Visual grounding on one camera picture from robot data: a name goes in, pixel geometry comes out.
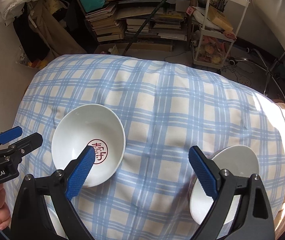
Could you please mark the yellow box on cart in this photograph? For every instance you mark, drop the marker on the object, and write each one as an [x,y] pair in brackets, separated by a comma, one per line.
[219,19]

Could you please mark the person left hand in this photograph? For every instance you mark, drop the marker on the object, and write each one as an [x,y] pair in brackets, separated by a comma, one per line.
[5,217]

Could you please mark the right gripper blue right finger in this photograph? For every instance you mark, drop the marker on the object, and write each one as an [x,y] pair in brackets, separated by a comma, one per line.
[253,218]

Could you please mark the white rolling cart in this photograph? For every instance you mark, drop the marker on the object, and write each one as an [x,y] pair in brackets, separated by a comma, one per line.
[213,35]

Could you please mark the brown hanging coat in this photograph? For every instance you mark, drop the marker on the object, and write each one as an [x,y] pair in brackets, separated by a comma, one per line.
[51,32]

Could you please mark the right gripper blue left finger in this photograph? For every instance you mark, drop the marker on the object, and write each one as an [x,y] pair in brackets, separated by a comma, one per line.
[31,219]

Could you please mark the stack of books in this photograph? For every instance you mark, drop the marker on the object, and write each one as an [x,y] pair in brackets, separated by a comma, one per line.
[105,24]

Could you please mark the long dark reaching pole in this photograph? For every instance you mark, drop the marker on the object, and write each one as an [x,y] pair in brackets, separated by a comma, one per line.
[135,37]

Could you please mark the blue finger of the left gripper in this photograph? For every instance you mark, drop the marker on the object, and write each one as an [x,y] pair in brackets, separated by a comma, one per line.
[7,134]
[21,148]

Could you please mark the red patterned bowl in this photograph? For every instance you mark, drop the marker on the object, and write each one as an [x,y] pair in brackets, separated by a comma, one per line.
[210,175]
[94,125]

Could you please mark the large cherry plate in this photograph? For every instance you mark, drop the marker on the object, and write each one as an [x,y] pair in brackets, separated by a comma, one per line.
[56,223]

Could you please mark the wooden shelf unit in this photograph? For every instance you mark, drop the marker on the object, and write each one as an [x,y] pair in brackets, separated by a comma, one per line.
[170,23]

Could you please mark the blue plaid tablecloth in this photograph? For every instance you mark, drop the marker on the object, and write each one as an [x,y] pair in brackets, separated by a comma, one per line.
[165,109]

